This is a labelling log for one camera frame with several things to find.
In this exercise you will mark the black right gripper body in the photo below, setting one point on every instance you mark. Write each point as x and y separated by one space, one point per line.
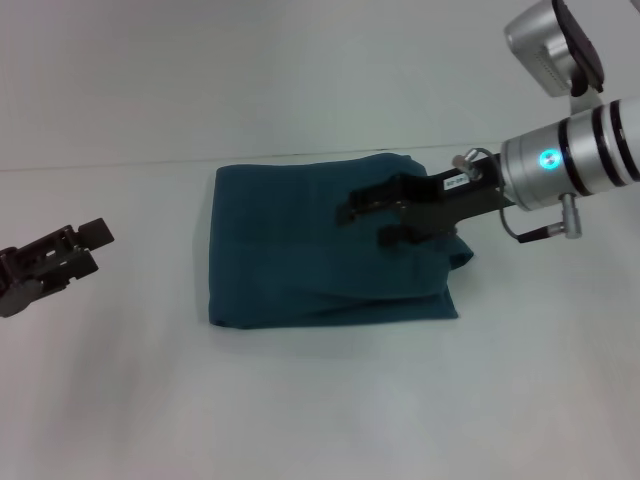
450 200

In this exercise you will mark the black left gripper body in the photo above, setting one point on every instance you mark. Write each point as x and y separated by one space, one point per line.
17 287

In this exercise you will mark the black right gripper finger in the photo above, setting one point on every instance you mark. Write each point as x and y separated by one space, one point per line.
397 235
372 200

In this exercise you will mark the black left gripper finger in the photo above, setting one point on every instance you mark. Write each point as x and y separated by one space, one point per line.
75 240
67 272

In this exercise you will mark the teal t-shirt with pink print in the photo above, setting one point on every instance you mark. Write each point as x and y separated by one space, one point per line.
300 260

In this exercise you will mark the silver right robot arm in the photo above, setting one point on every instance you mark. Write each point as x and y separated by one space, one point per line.
575 140

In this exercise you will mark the silver right gripper thumbscrew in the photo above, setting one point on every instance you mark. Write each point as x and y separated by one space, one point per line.
467 162

